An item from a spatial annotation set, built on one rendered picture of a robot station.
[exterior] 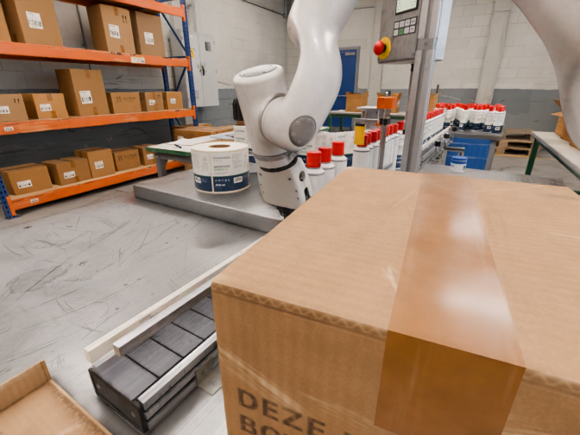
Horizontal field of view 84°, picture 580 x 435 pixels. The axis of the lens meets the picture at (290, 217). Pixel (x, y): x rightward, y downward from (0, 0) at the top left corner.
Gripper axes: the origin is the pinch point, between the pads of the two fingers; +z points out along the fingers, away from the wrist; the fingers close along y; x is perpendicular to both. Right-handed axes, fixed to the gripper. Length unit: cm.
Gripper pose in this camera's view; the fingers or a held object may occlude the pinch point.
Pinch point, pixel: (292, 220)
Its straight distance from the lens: 70.3
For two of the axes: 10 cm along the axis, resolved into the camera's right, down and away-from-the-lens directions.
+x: -4.9, 6.2, -6.1
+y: -8.5, -2.0, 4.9
